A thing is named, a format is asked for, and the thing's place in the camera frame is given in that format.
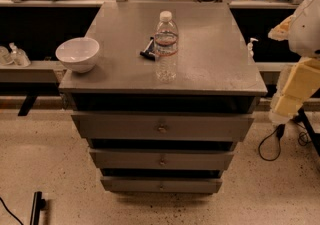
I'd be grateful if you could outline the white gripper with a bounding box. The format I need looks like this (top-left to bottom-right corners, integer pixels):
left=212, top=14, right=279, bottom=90
left=268, top=15, right=320, bottom=124

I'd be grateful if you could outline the grey bottom drawer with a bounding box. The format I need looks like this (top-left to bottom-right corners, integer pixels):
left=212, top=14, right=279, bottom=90
left=101, top=176, right=222, bottom=194

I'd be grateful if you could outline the grey drawer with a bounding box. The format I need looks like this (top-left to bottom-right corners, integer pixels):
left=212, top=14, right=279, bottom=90
left=89, top=149, right=233, bottom=170
left=101, top=176, right=222, bottom=194
left=72, top=112, right=253, bottom=141

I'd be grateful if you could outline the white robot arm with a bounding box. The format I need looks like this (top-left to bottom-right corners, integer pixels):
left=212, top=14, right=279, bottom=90
left=268, top=0, right=320, bottom=124

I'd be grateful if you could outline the grey drawer cabinet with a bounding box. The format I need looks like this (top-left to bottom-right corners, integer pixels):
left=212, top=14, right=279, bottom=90
left=60, top=0, right=267, bottom=179

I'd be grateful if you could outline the grey top drawer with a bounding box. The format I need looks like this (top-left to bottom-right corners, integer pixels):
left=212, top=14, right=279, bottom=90
left=72, top=112, right=253, bottom=141

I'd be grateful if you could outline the grey middle drawer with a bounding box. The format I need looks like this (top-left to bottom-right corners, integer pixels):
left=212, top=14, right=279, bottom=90
left=89, top=149, right=233, bottom=170

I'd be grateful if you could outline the black stand leg right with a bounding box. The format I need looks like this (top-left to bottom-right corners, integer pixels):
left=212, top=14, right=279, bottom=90
left=298, top=108, right=320, bottom=156

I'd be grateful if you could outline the white pump bottle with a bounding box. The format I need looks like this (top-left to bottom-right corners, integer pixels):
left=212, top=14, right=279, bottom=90
left=247, top=37, right=259, bottom=57

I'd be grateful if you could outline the clear plastic water bottle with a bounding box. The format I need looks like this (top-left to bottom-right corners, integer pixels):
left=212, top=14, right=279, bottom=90
left=154, top=11, right=179, bottom=82

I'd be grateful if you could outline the black razor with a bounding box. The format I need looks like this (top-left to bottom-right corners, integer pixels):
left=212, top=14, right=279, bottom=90
left=140, top=38, right=156, bottom=61

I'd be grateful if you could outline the white bowl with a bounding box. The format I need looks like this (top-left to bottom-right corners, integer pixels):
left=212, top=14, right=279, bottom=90
left=55, top=37, right=100, bottom=73

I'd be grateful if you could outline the clear bottle on ledge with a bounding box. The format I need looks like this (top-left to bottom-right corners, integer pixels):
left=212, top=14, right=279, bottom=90
left=9, top=43, right=31, bottom=67

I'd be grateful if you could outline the black stand base bottom left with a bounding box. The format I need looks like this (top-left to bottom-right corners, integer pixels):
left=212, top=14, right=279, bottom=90
left=30, top=191, right=46, bottom=225

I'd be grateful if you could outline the clear container at left edge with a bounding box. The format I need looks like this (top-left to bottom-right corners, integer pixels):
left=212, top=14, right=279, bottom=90
left=0, top=46, right=13, bottom=65

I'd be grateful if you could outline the black floor cable with adapter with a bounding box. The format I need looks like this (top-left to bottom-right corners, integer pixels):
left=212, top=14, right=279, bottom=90
left=258, top=114, right=312, bottom=162

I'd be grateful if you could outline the black cable bottom left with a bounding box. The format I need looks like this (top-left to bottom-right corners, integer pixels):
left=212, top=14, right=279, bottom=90
left=0, top=196, right=25, bottom=225

